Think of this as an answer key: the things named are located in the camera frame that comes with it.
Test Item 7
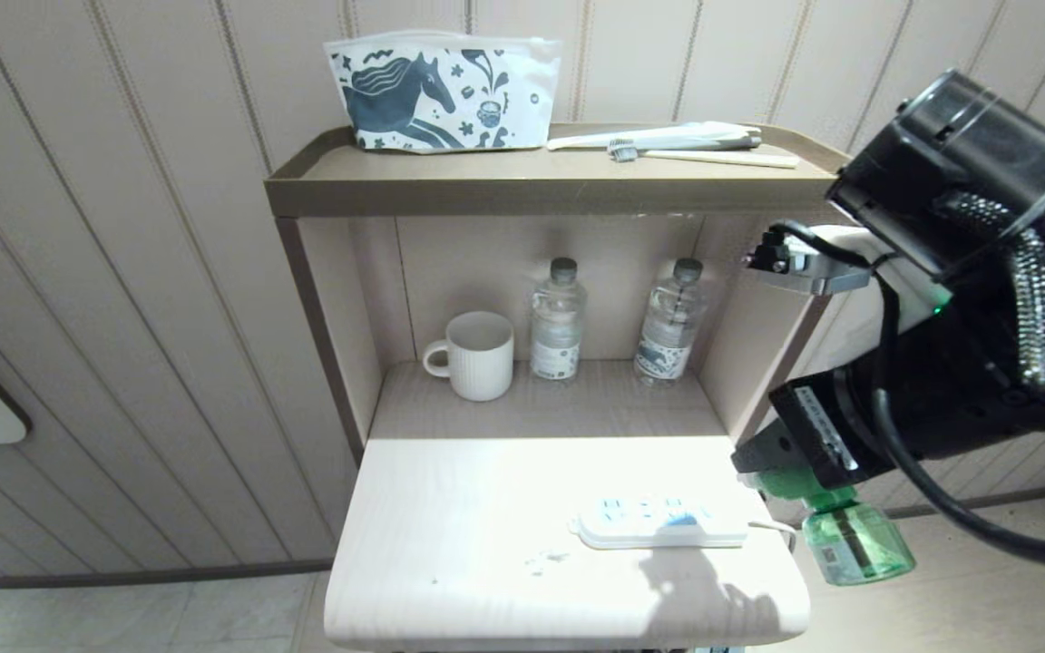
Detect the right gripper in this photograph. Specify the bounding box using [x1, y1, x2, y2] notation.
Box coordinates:
[731, 361, 972, 496]

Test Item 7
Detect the white toothpaste tube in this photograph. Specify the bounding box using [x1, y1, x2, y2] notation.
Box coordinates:
[547, 122, 762, 152]

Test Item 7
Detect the white ribbed mug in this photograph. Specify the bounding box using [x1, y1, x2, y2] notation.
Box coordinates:
[423, 311, 515, 403]

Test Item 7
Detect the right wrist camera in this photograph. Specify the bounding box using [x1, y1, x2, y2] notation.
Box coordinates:
[744, 223, 952, 382]

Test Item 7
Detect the beige toothbrush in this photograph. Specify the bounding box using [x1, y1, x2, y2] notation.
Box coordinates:
[609, 139, 800, 171]

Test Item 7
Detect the beige shelf unit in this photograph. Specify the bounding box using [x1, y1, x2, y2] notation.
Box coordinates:
[266, 122, 853, 653]

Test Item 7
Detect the green mosquito repellent device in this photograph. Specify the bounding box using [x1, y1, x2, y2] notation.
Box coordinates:
[756, 464, 916, 587]

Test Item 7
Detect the white power strip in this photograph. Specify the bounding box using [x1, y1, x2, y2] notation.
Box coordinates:
[570, 494, 749, 551]

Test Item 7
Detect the black cable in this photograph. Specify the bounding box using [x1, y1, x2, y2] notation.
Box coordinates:
[867, 272, 1045, 574]

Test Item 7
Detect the white horse print pouch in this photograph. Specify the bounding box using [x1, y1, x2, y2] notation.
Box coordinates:
[324, 32, 562, 153]

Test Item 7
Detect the clear water bottle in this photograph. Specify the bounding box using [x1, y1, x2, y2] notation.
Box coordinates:
[634, 258, 705, 386]
[530, 258, 588, 382]

